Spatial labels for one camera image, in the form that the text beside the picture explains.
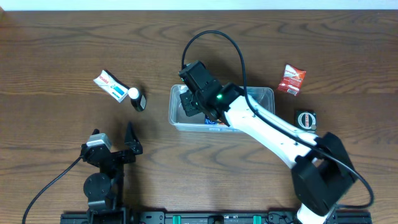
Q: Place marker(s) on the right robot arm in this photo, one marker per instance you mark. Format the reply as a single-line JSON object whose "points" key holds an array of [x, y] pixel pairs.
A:
{"points": [[320, 166]]}

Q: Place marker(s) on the blue white medicine box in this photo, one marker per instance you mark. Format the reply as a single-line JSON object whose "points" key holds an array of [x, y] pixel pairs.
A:
{"points": [[212, 122]]}

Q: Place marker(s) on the dark bottle white cap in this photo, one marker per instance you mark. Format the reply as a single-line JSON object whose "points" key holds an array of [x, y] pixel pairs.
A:
{"points": [[138, 100]]}

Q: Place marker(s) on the red Panadol box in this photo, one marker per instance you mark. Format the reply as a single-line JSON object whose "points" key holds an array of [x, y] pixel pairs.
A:
{"points": [[291, 81]]}

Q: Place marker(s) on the dark green round-label box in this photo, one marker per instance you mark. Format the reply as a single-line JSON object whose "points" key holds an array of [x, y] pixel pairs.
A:
{"points": [[306, 120]]}

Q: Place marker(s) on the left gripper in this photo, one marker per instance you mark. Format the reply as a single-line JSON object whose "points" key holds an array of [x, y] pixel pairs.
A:
{"points": [[115, 155]]}

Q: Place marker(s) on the black mounting rail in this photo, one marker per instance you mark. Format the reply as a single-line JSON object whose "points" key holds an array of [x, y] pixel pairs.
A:
{"points": [[126, 216]]}

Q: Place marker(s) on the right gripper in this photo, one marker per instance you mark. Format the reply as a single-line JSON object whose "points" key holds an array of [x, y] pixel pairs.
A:
{"points": [[190, 104]]}

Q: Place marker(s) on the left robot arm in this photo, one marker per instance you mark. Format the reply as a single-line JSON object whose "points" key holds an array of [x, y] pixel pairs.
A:
{"points": [[104, 189]]}

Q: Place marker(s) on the clear plastic container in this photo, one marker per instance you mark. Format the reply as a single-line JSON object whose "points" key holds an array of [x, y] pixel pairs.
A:
{"points": [[199, 122]]}

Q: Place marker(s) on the white green Panadol box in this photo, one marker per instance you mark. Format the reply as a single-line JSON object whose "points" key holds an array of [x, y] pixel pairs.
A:
{"points": [[110, 84]]}

